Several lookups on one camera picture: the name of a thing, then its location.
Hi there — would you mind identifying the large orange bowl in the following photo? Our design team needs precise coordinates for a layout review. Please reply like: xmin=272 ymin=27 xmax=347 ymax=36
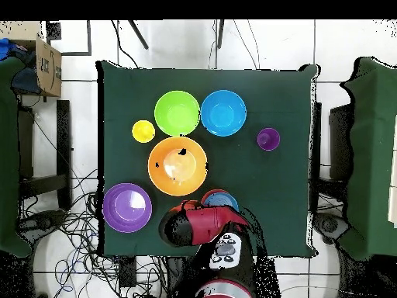
xmin=147 ymin=136 xmax=209 ymax=197

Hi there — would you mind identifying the large blue bowl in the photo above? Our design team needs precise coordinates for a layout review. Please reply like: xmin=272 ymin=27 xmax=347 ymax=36
xmin=200 ymin=89 xmax=248 ymax=137

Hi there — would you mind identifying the tangle of floor cables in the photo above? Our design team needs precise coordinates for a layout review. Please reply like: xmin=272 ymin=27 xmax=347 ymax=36
xmin=18 ymin=167 xmax=168 ymax=298

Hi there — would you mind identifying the red small bowl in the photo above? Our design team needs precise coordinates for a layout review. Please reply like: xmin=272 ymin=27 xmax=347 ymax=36
xmin=200 ymin=188 xmax=232 ymax=204

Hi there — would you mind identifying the black stool frame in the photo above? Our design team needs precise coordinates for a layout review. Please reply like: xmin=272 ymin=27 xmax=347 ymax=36
xmin=309 ymin=102 xmax=353 ymax=199
xmin=16 ymin=99 xmax=73 ymax=212

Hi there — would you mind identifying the large purple bowl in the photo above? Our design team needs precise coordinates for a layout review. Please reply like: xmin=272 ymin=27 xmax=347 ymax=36
xmin=102 ymin=182 xmax=154 ymax=234

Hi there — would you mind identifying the cardboard box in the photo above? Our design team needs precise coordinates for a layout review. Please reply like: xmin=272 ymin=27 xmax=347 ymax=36
xmin=0 ymin=20 xmax=63 ymax=98

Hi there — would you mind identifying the purple cup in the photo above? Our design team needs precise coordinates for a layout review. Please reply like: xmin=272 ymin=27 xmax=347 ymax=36
xmin=256 ymin=127 xmax=281 ymax=152

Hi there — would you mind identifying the large green bowl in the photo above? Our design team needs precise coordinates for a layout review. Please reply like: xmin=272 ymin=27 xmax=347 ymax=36
xmin=154 ymin=90 xmax=202 ymax=138

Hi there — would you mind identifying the blue cloth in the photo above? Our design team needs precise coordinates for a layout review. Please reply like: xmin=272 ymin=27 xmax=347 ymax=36
xmin=0 ymin=37 xmax=22 ymax=61

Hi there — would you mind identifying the dark green tablecloth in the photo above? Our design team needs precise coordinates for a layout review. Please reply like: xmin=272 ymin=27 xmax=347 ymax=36
xmin=94 ymin=60 xmax=320 ymax=258

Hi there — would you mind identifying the black tripod leg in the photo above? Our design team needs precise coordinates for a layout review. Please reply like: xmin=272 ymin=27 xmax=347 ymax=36
xmin=216 ymin=19 xmax=226 ymax=50
xmin=127 ymin=19 xmax=150 ymax=50

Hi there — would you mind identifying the green cloth side table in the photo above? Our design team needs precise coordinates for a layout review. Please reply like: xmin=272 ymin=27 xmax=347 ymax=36
xmin=0 ymin=57 xmax=33 ymax=258
xmin=339 ymin=56 xmax=397 ymax=262

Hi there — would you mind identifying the light blue small bowl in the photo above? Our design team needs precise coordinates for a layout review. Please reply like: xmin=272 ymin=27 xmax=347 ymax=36
xmin=203 ymin=192 xmax=240 ymax=213

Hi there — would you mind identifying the black power strip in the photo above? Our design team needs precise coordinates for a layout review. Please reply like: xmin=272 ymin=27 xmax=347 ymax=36
xmin=118 ymin=256 xmax=138 ymax=288

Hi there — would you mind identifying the black metal frame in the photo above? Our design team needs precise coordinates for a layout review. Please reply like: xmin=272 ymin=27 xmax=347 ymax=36
xmin=45 ymin=19 xmax=93 ymax=57

